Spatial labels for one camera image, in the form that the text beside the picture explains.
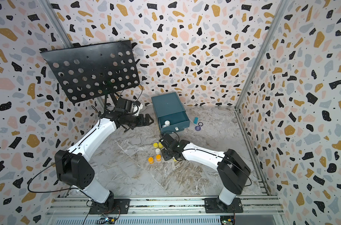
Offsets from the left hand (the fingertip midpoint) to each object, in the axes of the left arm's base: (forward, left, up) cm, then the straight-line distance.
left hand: (149, 121), depth 83 cm
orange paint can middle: (-14, -4, -20) cm, 25 cm away
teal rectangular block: (+18, -32, -22) cm, 42 cm away
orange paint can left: (-16, 0, -20) cm, 26 cm away
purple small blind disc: (+11, -33, -23) cm, 41 cm away
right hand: (-14, -10, -14) cm, 22 cm away
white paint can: (-10, -4, -20) cm, 22 cm away
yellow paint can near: (-16, -15, -21) cm, 30 cm away
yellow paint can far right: (-6, -5, -19) cm, 21 cm away
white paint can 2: (+2, -10, -4) cm, 11 cm away
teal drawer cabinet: (+4, -13, -1) cm, 14 cm away
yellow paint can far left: (-5, -2, -20) cm, 20 cm away
